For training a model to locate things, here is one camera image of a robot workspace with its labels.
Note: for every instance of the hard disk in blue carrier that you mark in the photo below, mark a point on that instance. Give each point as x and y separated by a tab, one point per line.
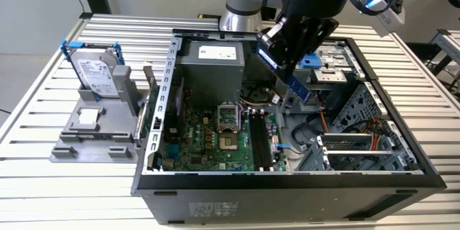
95	71

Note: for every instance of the perforated metal panel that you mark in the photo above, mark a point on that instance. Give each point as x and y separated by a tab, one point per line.
359	106

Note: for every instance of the green graphics card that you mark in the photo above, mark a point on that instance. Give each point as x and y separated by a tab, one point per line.
151	100

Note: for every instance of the grey parts rack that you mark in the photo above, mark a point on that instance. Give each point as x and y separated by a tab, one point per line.
122	98

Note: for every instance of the green motherboard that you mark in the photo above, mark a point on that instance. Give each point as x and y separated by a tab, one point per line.
198	146

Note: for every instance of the silver disk bay cage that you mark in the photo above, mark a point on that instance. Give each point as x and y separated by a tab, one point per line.
344	152

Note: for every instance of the grey power supply unit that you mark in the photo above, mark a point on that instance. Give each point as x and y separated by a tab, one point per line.
212	79

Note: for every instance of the black CPU cooler fan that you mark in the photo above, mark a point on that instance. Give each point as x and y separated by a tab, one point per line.
259	95

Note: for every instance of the black RAM slot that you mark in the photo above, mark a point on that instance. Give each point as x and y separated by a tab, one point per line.
256	141
267	141

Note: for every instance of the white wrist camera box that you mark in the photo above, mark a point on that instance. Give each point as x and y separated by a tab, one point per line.
388	21

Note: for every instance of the blue RAM stick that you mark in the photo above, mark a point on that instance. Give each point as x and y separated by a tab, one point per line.
298	86

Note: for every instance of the black open PC case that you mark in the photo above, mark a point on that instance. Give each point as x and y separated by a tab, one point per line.
287	197

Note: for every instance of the CPU socket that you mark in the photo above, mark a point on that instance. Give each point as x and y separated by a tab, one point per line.
228	141

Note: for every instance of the silver optical drive bay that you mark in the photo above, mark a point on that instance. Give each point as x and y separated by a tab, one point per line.
334	76

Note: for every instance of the blue plastic drive latch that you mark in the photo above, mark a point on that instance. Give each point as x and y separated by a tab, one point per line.
312	62

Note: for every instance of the blue expansion slot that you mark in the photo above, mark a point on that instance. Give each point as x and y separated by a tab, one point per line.
174	152

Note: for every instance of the silver CPU chip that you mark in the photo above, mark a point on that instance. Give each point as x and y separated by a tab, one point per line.
88	117

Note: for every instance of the aluminium side table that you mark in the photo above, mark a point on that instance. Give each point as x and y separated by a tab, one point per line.
443	41

